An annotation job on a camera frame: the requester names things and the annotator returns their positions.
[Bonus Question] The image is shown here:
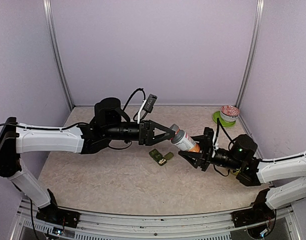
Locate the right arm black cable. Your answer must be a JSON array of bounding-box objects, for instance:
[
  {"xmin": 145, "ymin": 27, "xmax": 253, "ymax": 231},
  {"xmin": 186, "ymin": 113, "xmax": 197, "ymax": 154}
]
[{"xmin": 216, "ymin": 117, "xmax": 235, "ymax": 147}]

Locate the grey supplement bottle cap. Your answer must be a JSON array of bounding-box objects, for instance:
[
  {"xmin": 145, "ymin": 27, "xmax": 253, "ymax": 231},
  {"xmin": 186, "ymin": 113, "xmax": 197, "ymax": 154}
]
[{"xmin": 169, "ymin": 123, "xmax": 180, "ymax": 134}]

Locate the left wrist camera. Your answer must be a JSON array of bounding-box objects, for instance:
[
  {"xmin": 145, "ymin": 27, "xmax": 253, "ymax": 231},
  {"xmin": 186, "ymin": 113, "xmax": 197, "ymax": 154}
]
[{"xmin": 143, "ymin": 93, "xmax": 158, "ymax": 113}]

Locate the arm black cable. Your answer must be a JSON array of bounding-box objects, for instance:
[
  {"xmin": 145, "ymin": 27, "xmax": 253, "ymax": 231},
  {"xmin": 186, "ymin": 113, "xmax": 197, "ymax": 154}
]
[
  {"xmin": 216, "ymin": 117, "xmax": 235, "ymax": 147},
  {"xmin": 121, "ymin": 87, "xmax": 147, "ymax": 118}
]

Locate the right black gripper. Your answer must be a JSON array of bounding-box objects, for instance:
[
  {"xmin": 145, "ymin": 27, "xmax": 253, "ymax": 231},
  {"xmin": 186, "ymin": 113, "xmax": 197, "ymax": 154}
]
[{"xmin": 178, "ymin": 135, "xmax": 243, "ymax": 172}]

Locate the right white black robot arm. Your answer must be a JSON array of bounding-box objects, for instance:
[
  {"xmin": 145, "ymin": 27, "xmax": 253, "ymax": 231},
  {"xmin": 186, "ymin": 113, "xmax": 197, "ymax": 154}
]
[{"xmin": 178, "ymin": 134, "xmax": 306, "ymax": 222}]

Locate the green saucer plate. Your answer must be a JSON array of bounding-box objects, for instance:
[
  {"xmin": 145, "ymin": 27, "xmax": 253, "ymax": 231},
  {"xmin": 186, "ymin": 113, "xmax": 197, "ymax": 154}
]
[{"xmin": 212, "ymin": 111, "xmax": 237, "ymax": 128}]

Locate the left aluminium frame post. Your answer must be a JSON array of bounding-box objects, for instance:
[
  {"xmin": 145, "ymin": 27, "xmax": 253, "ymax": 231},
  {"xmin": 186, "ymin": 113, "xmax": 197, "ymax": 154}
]
[{"xmin": 43, "ymin": 0, "xmax": 75, "ymax": 111}]

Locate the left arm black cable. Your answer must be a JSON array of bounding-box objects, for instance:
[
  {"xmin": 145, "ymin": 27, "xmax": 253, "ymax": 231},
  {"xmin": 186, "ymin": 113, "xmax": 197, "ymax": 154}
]
[{"xmin": 121, "ymin": 87, "xmax": 147, "ymax": 118}]

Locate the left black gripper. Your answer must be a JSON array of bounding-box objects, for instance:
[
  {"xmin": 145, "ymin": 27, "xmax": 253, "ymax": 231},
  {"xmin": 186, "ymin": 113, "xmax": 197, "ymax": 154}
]
[{"xmin": 104, "ymin": 120, "xmax": 176, "ymax": 146}]

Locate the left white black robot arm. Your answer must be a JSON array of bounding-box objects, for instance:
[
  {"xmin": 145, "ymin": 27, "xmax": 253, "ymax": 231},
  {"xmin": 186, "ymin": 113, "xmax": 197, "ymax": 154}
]
[{"xmin": 0, "ymin": 97, "xmax": 175, "ymax": 223}]

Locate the right aluminium frame post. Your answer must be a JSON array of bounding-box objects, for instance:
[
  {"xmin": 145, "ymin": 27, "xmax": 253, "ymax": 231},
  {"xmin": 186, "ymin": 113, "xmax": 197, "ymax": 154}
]
[{"xmin": 235, "ymin": 0, "xmax": 265, "ymax": 108}]

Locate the aluminium frame post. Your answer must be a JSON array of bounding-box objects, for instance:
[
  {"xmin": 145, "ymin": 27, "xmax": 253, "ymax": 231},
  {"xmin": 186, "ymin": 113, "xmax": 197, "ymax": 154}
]
[
  {"xmin": 43, "ymin": 0, "xmax": 75, "ymax": 111},
  {"xmin": 235, "ymin": 0, "xmax": 265, "ymax": 108}
]

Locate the red patterned white bowl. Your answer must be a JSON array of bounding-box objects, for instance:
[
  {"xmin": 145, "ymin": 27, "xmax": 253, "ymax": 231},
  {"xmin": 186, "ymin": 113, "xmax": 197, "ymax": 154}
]
[{"xmin": 220, "ymin": 105, "xmax": 240, "ymax": 123}]

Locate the orange grey-capped supplement bottle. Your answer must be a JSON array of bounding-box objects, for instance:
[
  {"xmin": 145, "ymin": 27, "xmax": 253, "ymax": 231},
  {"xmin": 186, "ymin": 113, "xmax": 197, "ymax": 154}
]
[{"xmin": 171, "ymin": 129, "xmax": 200, "ymax": 153}]

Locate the lime green bowl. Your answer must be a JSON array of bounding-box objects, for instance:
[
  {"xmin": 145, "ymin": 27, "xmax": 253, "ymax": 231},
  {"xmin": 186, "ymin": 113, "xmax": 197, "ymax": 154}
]
[{"xmin": 230, "ymin": 170, "xmax": 240, "ymax": 177}]

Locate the front aluminium rail base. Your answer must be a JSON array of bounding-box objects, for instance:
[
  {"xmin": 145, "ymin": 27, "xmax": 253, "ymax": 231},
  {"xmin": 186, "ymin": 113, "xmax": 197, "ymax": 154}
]
[{"xmin": 6, "ymin": 198, "xmax": 305, "ymax": 240}]

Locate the green weekly pill organizer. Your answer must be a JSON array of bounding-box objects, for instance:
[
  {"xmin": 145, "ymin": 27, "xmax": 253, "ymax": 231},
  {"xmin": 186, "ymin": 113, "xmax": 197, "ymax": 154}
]
[{"xmin": 149, "ymin": 148, "xmax": 174, "ymax": 166}]

